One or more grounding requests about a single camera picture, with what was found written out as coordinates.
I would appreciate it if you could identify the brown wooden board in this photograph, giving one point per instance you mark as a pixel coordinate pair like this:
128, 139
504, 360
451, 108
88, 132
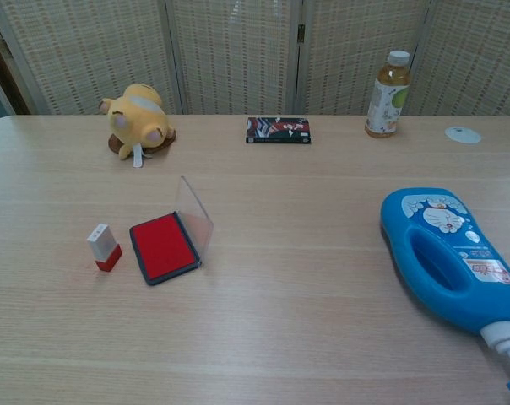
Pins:
6, 76

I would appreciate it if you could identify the red ink pad clear lid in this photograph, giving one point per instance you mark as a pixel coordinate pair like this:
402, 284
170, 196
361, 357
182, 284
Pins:
164, 249

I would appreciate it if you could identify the tea bottle white cap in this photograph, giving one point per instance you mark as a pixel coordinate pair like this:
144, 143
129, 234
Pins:
386, 105

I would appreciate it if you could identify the small red white stamp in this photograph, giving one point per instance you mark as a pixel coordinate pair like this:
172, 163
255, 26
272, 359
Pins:
104, 249

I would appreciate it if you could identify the white round table grommet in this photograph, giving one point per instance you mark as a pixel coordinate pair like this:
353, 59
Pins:
462, 135

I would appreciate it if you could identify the woven folding screen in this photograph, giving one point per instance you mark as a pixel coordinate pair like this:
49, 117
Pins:
90, 55

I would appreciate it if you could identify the metal screen hinge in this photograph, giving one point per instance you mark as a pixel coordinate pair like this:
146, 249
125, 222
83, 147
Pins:
300, 33

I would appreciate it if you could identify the yellow plush toy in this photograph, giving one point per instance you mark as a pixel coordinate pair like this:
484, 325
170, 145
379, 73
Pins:
137, 122

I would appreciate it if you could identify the blue cartoon pump bottle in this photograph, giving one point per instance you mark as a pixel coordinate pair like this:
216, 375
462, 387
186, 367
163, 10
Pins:
441, 219

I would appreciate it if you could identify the dark patterned card box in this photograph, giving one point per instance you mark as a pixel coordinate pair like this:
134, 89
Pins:
278, 130

